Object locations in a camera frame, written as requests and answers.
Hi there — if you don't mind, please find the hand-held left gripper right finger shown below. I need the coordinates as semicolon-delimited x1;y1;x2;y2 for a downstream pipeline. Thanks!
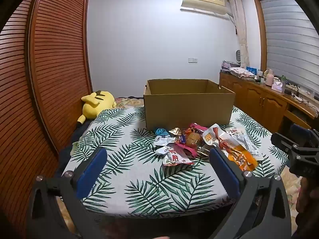
209;146;292;239

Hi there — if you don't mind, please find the white power strip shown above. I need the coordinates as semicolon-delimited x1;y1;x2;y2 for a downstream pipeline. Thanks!
285;83;314;97

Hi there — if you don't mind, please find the pink thermos jug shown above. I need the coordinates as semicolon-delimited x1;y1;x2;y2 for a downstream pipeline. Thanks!
265;69;275;87

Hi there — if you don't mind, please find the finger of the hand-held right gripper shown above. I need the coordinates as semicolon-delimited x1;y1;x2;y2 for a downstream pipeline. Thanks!
271;132;301;153
289;124;312;141

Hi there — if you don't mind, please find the grey window blind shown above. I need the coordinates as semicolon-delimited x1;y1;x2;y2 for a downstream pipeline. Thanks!
259;0;319;94

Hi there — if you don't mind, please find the brown cardboard box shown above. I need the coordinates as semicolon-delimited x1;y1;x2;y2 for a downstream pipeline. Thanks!
143;79;236;131

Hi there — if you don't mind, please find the louvered wooden wardrobe door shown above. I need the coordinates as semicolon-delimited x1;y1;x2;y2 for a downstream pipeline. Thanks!
0;0;59;232
27;0;93;156

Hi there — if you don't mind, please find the folded patterned cloth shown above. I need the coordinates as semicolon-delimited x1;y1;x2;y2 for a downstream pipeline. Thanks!
229;67;256;80

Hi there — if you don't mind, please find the wooden cabinet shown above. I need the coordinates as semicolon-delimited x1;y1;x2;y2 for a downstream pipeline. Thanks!
219;71;319;135

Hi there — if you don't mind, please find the floral bedsheet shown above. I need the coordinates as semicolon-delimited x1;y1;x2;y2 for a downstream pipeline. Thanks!
114;97;145;109

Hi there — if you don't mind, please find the white air conditioner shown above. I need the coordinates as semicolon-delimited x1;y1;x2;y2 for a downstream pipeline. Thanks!
180;0;230;16

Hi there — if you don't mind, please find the yellow plush toy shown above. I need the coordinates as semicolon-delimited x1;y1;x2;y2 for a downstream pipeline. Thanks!
76;90;117;125

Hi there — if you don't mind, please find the dark blue cloth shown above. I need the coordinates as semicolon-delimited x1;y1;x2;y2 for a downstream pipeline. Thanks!
57;121;88;161

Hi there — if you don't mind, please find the cream patterned curtain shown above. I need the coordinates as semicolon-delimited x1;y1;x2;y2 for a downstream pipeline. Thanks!
228;0;251;68

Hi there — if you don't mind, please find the green leaf-print blanket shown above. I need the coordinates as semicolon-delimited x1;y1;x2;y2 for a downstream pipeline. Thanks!
61;105;290;216

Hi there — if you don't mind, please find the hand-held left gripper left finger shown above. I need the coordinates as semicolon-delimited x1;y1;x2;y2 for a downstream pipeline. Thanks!
26;147;108;239

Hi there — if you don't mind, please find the white blue-print snack bag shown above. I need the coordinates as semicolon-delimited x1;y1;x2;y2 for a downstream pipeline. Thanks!
153;135;176;146

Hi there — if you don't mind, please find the pile of snack packets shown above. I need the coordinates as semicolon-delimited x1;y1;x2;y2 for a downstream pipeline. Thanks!
153;123;263;172

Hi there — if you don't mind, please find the purple cloth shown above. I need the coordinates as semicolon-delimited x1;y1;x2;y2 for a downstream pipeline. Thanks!
221;60;238;72

